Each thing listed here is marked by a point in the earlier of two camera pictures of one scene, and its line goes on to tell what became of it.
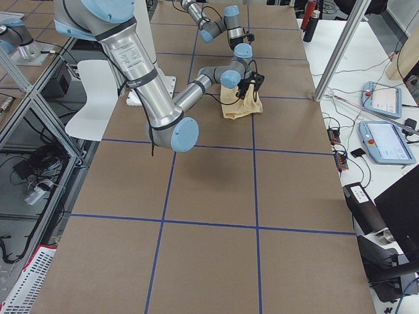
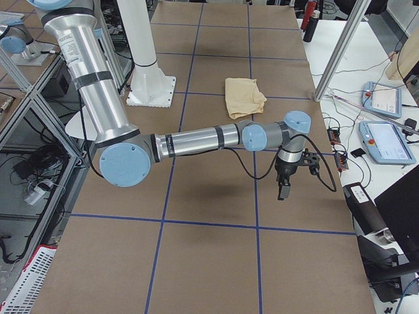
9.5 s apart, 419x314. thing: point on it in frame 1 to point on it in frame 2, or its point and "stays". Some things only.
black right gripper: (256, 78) to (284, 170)
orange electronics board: (333, 135) stays
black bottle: (311, 26) stays
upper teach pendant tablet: (381, 98) stays
